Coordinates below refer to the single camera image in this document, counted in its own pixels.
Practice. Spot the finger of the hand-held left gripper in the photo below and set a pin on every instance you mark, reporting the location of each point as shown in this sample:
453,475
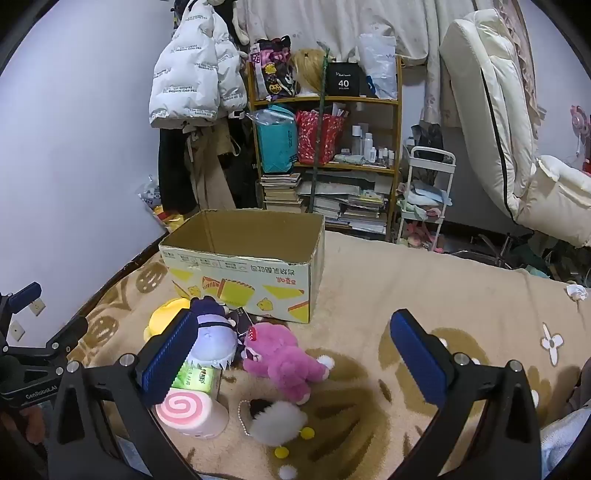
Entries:
25,294
69,333

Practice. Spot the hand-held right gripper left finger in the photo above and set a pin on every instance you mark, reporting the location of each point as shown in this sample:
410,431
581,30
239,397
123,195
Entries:
166,357

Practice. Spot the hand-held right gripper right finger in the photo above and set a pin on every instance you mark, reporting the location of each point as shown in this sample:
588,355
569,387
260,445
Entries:
415,357

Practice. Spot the yellow plush toy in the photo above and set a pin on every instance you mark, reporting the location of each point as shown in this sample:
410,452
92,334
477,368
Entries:
161,318

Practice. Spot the purple and white plush toy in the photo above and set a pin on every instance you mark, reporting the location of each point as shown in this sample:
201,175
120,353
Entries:
212,341

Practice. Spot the black packet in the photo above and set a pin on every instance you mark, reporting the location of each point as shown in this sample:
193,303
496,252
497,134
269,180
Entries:
239,321

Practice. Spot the printed cardboard box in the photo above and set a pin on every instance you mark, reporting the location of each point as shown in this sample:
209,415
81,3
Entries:
240,277

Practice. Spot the pink bear plush toy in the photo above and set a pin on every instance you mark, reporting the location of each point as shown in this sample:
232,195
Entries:
286,360

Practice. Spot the white fluffy plush toy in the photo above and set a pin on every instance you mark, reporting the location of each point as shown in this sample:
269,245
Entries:
277,422

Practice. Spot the person's left hand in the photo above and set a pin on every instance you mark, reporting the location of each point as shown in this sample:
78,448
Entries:
27,424

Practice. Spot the green tissue pack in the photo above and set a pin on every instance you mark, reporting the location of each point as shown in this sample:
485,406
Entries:
201,378

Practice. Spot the pink swirl roll plush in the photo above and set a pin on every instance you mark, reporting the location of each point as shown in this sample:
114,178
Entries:
184,408

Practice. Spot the beige printed blanket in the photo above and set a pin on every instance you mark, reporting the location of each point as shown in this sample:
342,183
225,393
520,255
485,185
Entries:
369,286

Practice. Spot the pile of small plush toys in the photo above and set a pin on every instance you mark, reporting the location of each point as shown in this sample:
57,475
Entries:
420,233

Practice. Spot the yellow pompom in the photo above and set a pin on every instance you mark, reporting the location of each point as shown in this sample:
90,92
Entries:
280,451
307,432

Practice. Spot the teal cloth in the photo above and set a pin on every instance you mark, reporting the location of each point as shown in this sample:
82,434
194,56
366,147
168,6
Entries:
538,271

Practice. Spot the plastic bag of toys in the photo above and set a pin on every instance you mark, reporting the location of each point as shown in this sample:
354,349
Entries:
154,198

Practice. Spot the pile of magazines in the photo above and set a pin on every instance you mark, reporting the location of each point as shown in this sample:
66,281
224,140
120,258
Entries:
355,207

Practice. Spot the pale folded cloths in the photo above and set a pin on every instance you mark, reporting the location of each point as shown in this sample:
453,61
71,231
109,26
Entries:
427,194

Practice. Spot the white pompom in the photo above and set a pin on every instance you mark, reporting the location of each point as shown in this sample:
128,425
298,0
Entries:
287,471

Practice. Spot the light blue fleece clothing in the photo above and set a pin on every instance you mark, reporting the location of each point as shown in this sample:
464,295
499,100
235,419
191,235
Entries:
565,438

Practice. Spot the crumpled white tissue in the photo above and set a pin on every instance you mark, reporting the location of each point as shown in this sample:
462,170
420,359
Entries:
577,291

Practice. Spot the beige coat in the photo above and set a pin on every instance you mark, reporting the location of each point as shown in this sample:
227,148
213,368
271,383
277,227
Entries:
207,175

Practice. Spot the black coat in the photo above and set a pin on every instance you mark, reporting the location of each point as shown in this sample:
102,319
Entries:
173,170

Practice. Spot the stack of old books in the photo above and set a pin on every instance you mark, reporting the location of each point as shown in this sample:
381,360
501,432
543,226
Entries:
281,194

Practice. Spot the white trolley cart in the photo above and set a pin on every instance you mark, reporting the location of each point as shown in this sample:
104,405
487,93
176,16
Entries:
427,152

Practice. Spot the black garment with white print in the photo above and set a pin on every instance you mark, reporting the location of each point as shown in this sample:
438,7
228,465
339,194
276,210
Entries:
242,166

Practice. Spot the cream plush cushion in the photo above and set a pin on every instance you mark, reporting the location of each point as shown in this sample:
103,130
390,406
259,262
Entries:
558,198

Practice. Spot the black bag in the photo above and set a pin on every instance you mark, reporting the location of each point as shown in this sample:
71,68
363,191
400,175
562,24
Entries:
429,138

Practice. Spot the row of white cosmetic bottles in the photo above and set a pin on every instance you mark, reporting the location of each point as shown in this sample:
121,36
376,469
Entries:
358,138

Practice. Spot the red gift bag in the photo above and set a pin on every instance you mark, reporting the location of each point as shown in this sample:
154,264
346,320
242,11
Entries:
331,138

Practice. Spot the green pole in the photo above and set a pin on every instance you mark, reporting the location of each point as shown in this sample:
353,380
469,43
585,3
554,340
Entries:
319,138

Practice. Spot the teal paper bag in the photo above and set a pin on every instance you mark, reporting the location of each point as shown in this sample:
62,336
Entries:
277,143

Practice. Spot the cream padded chair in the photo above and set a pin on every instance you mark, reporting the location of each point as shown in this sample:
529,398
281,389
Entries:
485,115

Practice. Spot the wooden shelf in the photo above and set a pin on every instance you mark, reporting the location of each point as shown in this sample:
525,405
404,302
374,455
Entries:
369,102

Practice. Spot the white puffer jacket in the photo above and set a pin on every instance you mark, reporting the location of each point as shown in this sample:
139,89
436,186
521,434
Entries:
189,69

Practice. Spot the black box with white print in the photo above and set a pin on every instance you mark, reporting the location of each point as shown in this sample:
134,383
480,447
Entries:
344,83

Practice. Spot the pink handheld fan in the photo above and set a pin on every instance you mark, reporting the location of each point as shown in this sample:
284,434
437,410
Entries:
581,120

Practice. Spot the white plastic bag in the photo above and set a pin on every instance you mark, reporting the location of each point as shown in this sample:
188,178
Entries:
378,64

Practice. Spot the patterned tote bag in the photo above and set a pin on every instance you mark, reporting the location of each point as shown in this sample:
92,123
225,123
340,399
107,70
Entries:
270,69

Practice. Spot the blonde wig on mannequin head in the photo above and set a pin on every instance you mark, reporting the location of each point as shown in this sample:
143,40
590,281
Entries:
309,69

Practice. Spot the white wall socket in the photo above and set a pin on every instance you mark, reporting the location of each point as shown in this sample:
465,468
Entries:
37,304
17,329

